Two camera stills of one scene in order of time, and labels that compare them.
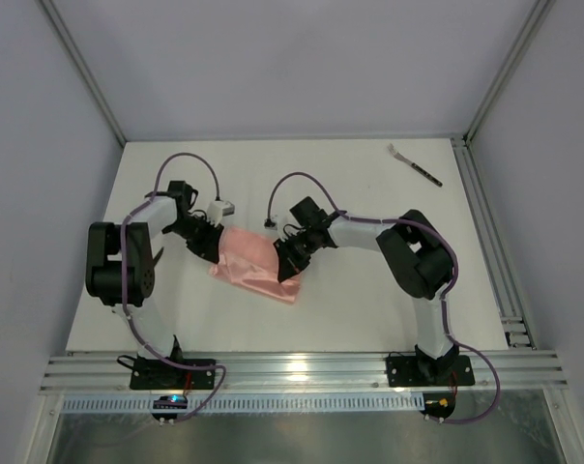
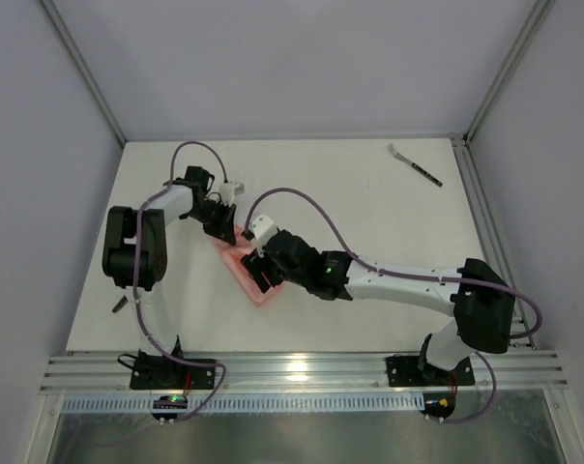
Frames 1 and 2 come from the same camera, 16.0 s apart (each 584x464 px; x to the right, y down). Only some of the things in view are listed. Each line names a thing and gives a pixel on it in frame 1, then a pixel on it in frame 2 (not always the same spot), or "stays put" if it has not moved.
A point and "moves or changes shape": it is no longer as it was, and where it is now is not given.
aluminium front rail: x=509 y=371 stays put
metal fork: x=415 y=166 stays put
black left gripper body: x=208 y=241 to x=221 y=223
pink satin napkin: x=249 y=261 moves or changes shape
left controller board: x=169 y=402 stays put
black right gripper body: x=288 y=256 to x=264 y=268
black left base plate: x=163 y=374 stays put
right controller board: x=438 y=404 stays put
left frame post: x=62 y=28 stays put
